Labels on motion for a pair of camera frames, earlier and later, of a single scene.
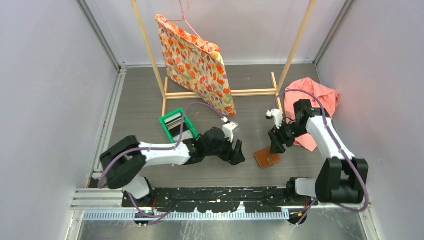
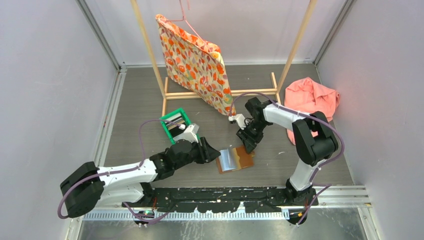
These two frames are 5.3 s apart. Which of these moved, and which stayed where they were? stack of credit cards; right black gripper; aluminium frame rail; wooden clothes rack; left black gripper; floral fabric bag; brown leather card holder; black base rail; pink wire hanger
Moved: brown leather card holder; left black gripper; right black gripper
Stayed: black base rail; stack of credit cards; floral fabric bag; wooden clothes rack; pink wire hanger; aluminium frame rail
